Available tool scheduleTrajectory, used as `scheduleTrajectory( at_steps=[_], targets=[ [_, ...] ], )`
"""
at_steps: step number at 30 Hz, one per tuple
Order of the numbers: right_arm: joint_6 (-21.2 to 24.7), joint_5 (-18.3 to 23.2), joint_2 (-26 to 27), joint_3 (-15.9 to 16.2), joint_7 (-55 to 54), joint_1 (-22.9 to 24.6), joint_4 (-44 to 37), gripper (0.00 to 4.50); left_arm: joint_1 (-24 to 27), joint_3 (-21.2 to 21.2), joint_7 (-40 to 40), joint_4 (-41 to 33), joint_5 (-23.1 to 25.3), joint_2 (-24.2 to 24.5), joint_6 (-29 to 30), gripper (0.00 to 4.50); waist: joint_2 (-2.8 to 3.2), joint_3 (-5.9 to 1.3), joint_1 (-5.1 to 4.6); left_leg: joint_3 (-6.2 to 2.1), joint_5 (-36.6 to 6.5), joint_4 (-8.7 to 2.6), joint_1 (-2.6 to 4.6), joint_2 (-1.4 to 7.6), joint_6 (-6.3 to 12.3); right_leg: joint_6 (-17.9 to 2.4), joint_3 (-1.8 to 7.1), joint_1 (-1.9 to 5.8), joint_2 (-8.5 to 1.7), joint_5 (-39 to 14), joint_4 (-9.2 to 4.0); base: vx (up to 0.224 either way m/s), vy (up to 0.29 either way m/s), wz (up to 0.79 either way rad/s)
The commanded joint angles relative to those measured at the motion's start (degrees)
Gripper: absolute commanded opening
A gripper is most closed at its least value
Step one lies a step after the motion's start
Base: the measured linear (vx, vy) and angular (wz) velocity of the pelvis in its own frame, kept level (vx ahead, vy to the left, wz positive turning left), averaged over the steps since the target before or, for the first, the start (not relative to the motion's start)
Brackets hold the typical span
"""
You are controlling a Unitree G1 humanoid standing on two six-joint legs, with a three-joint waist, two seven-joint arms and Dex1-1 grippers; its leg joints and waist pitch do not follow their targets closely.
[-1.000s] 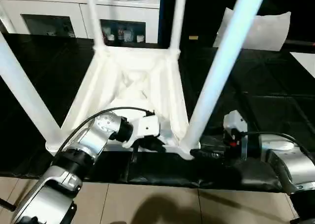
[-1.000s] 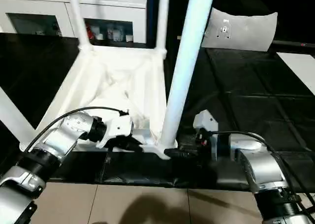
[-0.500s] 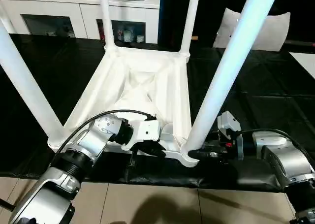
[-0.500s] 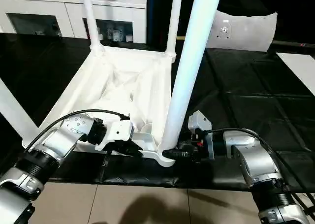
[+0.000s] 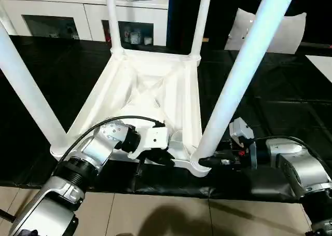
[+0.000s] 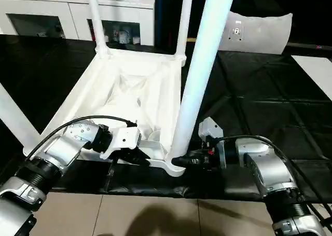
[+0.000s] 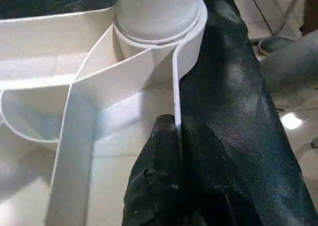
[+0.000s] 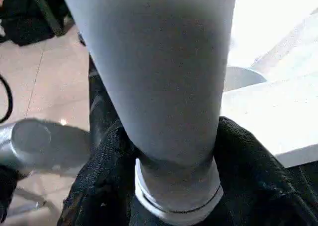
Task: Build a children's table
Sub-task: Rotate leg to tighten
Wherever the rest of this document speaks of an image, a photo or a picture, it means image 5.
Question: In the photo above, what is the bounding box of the white plastic table top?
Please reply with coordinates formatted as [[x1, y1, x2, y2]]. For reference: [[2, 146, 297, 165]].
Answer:
[[49, 47, 215, 181]]

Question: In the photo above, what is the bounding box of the black work mat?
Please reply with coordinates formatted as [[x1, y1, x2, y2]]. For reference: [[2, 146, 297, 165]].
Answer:
[[0, 35, 332, 203]]

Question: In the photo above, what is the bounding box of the white flat board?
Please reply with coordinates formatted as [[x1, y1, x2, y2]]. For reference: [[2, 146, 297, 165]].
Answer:
[[305, 54, 332, 84]]

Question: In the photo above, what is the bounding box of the white glass-door cabinet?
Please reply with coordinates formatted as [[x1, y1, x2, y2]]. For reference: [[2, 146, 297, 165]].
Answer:
[[0, 0, 170, 47]]

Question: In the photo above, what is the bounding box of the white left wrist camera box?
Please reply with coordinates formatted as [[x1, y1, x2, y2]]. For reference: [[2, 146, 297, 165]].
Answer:
[[127, 124, 170, 160]]

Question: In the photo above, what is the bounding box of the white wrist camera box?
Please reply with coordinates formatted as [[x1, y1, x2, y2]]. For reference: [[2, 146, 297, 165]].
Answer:
[[127, 124, 170, 160], [228, 117, 256, 149]]

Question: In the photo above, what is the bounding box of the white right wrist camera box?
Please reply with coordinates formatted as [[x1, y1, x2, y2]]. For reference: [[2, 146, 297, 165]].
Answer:
[[228, 117, 256, 149]]

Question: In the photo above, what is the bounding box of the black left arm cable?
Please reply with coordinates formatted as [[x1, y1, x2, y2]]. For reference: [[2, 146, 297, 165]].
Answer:
[[57, 116, 165, 166]]

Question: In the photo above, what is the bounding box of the black table frame bar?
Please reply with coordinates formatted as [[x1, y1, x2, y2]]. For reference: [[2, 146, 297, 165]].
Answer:
[[0, 209, 13, 222]]

